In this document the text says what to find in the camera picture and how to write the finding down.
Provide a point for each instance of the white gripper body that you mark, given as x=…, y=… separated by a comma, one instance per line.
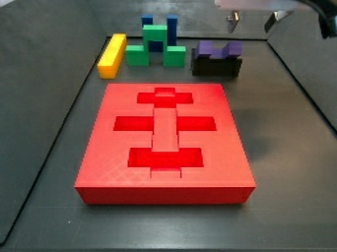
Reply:
x=260, y=5

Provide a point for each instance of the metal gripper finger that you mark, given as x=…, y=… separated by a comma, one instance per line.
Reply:
x=277, y=16
x=233, y=19

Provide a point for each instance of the purple U-shaped block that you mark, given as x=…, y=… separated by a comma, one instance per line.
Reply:
x=205, y=50

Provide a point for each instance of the black fixture holder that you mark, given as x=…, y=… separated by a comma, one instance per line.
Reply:
x=216, y=67

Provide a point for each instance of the red puzzle board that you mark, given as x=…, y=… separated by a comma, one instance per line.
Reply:
x=165, y=148

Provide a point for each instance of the blue U-shaped block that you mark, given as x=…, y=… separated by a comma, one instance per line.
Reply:
x=156, y=46

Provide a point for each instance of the green stepped arch block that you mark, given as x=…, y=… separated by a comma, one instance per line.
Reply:
x=138, y=53

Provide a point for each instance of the yellow long bar block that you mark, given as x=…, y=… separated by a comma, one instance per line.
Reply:
x=113, y=56

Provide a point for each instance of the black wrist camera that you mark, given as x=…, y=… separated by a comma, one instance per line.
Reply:
x=327, y=10

